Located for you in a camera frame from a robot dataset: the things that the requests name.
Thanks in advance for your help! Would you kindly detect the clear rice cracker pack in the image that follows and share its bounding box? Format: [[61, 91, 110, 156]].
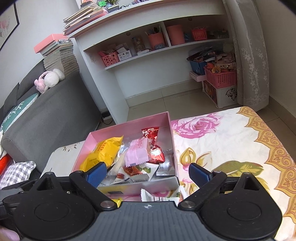
[[106, 147, 128, 186]]

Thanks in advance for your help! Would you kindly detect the large yellow snack pack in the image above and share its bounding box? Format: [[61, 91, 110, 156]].
[[79, 136, 123, 172]]

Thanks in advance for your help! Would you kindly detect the silver foil snack pack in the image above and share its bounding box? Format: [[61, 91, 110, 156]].
[[156, 149, 175, 176]]

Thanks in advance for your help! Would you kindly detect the red small snack pack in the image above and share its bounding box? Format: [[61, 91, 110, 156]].
[[148, 145, 165, 164]]

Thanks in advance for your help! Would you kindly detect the pink wafer snack pack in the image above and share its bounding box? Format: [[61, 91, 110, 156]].
[[125, 137, 151, 167]]

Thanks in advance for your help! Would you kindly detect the white pecan snack pack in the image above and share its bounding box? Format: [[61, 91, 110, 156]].
[[114, 163, 159, 183]]

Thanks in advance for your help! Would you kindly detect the red floral snack pack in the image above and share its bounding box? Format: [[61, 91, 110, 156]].
[[142, 126, 159, 146]]

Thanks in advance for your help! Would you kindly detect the left hand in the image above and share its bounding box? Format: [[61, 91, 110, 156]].
[[0, 227, 20, 241]]

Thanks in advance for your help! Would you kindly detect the grey checkered pillow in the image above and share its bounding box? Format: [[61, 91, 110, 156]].
[[0, 161, 36, 189]]

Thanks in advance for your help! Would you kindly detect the floral tablecloth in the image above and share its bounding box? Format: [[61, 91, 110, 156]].
[[44, 106, 295, 240]]

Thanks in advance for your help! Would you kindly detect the red folded cloth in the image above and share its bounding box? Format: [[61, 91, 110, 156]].
[[0, 154, 13, 175]]

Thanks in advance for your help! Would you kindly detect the pink and silver cardboard box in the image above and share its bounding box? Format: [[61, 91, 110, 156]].
[[72, 112, 180, 196]]

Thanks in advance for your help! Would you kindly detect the white nut snack pack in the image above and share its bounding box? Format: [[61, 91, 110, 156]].
[[140, 186, 189, 205]]

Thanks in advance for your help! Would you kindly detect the grey sofa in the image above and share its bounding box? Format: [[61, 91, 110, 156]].
[[1, 62, 101, 172]]

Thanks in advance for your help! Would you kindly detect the white printed storage box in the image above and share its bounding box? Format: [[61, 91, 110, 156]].
[[202, 80, 237, 108]]

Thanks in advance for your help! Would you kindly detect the teal cushion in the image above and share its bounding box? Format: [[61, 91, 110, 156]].
[[1, 93, 40, 133]]

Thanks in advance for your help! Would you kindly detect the pink floor basket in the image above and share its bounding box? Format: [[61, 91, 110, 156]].
[[204, 67, 237, 89]]

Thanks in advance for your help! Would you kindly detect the pink and white plush toy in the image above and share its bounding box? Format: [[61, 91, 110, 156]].
[[34, 69, 65, 94]]

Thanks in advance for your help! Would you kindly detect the blue storage bin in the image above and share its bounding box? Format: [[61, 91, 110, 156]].
[[190, 61, 207, 75]]

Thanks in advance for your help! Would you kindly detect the pink lattice shelf basket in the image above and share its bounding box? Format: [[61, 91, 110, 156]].
[[102, 52, 119, 67]]

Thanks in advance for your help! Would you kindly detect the white label shelf box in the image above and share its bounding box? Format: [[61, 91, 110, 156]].
[[117, 50, 132, 61]]

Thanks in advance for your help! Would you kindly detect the stack of books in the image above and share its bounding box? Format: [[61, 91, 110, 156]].
[[34, 34, 79, 76]]

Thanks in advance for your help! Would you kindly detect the lace curtain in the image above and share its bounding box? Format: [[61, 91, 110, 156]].
[[223, 0, 269, 111]]

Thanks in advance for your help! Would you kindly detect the red small shelf basket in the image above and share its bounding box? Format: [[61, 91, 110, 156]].
[[191, 28, 208, 41]]

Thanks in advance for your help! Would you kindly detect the pink pen cup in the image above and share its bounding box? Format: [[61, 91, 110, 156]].
[[148, 33, 166, 50]]

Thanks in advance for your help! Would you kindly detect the white bookshelf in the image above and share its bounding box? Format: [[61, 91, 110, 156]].
[[63, 1, 230, 124]]

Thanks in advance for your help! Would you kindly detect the pink cylinder container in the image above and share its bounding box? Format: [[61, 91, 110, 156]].
[[166, 25, 185, 46]]

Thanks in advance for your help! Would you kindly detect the framed wall picture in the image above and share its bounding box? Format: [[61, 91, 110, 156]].
[[0, 3, 20, 50]]

